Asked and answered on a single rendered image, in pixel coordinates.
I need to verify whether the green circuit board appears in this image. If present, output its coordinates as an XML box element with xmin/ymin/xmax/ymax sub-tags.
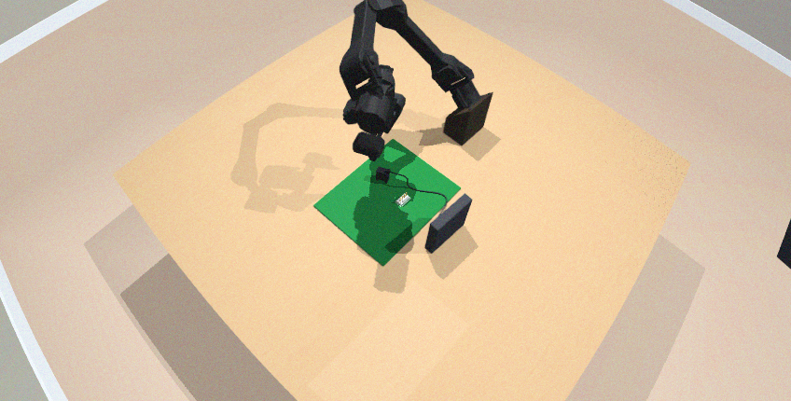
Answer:
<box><xmin>313</xmin><ymin>139</ymin><xmax>461</xmax><ymax>266</ymax></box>

